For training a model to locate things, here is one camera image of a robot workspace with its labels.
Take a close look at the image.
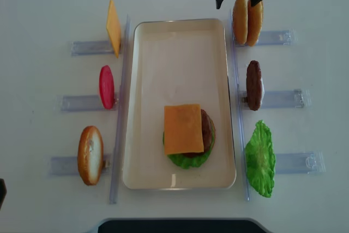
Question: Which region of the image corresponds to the golden bun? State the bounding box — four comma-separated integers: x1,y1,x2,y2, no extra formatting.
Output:
232,0,248,45
246,0,263,46

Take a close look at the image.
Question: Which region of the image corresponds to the upright brown meat patty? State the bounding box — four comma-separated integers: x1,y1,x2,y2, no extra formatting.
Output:
246,60,264,111

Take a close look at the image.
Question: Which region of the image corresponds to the upright orange cheese slice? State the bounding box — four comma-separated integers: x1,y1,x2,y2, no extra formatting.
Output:
106,0,122,58

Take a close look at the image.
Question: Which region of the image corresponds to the flat orange cheese slice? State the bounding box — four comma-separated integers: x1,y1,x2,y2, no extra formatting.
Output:
164,104,204,155

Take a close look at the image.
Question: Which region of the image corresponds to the clear holder for cheese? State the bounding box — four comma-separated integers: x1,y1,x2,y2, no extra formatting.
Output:
71,40,114,56

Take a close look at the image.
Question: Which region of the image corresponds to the upright green lettuce leaf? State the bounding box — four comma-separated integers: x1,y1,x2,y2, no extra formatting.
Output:
245,120,276,198

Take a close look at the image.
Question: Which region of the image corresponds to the red tomato slice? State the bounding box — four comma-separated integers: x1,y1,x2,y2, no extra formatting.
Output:
99,65,115,110

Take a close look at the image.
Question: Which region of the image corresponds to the green lettuce on tray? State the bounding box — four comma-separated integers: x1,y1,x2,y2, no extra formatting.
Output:
167,120,215,169

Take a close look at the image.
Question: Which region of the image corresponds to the clear holder for lettuce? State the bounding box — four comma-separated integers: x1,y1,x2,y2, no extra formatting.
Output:
275,151,326,174

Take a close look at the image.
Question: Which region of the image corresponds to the clear holder for tomato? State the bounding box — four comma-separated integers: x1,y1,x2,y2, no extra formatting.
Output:
54,95,108,112

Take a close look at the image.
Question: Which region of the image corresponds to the upright bread slice white face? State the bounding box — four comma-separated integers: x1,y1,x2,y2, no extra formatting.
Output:
77,126,104,186

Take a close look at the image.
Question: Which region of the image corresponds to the clear holder for bread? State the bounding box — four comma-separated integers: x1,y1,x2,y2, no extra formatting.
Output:
48,154,112,176

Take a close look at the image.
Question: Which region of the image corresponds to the clear holder for buns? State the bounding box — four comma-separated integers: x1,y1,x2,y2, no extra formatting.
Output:
233,28,297,47

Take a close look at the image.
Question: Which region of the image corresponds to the cream rectangular tray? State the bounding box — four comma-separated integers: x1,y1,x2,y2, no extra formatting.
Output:
122,19,236,190

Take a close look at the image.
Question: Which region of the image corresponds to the clear holder for patty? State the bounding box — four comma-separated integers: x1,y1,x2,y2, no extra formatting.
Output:
237,88,311,109

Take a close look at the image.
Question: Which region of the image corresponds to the brown patty on tray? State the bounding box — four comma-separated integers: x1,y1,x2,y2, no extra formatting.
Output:
184,109,214,158

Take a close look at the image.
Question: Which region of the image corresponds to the dark object left edge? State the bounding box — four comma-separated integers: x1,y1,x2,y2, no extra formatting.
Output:
0,178,7,208

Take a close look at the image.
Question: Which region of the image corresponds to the long clear rail right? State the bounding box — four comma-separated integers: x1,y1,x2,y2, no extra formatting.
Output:
230,9,250,202

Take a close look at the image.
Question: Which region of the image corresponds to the long clear rail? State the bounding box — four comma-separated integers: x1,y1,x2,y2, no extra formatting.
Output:
109,16,133,204
230,9,250,202

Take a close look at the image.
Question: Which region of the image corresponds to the long clear rail left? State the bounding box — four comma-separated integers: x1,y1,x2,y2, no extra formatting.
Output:
109,16,133,204

